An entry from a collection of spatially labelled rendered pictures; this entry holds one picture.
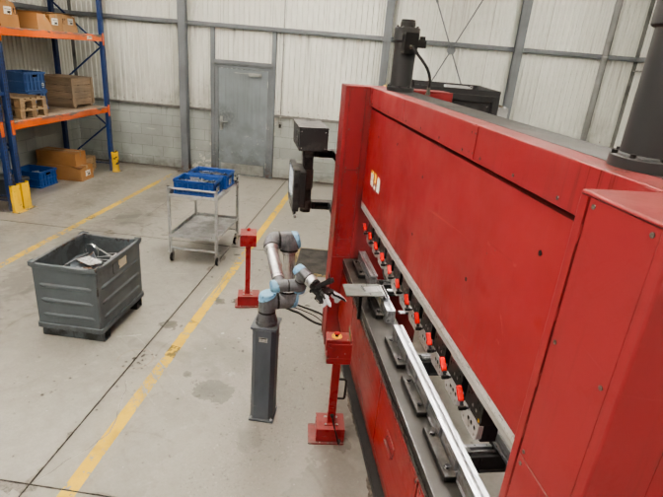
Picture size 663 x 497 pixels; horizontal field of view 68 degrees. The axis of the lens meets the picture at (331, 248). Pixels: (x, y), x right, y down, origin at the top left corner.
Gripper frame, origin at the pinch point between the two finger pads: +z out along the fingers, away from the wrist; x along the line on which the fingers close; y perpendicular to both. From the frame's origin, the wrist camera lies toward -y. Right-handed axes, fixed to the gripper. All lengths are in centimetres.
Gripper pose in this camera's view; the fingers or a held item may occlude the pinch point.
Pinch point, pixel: (339, 303)
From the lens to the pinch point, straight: 277.9
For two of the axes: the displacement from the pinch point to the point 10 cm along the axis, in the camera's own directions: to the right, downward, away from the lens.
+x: -5.9, 1.1, -8.0
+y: -4.3, 8.0, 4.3
